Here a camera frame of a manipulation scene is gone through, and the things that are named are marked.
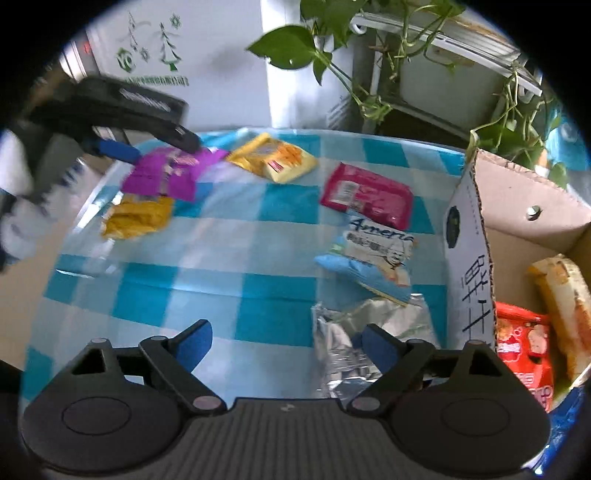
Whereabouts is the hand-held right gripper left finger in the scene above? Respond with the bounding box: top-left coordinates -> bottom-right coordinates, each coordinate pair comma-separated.
69,318 -> 227,412

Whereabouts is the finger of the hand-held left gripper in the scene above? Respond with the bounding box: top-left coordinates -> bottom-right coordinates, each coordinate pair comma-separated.
152,121 -> 202,154
91,137 -> 140,163

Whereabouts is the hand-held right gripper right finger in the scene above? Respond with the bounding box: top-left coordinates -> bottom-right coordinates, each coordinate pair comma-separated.
346,323 -> 515,414

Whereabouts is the silver foil snack packet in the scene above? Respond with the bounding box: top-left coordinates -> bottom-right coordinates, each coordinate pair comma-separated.
311,295 -> 441,400

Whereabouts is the purple snack packet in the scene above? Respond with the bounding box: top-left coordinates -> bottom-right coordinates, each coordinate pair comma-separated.
121,147 -> 229,202

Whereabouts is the small yellow snack packet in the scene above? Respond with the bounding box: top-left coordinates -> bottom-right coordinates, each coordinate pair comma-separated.
100,194 -> 175,240

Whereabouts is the light blue snack packet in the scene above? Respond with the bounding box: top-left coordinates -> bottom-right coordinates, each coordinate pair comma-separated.
315,210 -> 416,308

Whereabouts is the yellow cracker snack packet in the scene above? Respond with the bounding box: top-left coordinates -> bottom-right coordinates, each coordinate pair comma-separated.
226,133 -> 319,184

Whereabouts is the red snack packet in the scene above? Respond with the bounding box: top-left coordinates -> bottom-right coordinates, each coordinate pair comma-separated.
494,301 -> 555,414

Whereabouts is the pink snack packet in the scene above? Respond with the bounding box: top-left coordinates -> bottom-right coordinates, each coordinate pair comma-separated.
320,162 -> 415,230

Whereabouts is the orange cream snack packet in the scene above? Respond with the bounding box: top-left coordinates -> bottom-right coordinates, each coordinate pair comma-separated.
527,254 -> 591,384

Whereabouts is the dark blue snack packet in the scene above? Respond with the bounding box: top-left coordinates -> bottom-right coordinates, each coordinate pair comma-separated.
536,388 -> 587,472

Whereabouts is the cardboard box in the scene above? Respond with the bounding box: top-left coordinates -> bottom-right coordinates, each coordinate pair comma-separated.
443,148 -> 591,411

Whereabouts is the person's left hand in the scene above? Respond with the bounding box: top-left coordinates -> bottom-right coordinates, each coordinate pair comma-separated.
0,129 -> 47,264

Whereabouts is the white fridge with tree print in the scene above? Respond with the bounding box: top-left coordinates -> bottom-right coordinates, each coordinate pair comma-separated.
60,0 -> 273,139

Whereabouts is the blue white checked tablecloth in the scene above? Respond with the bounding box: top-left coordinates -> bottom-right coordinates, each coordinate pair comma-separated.
18,127 -> 467,402

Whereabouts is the green pothos plant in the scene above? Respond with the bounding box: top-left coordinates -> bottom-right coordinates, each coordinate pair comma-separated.
245,0 -> 568,185

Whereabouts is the white wire plant rack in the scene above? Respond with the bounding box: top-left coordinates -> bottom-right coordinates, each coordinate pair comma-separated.
348,9 -> 543,139

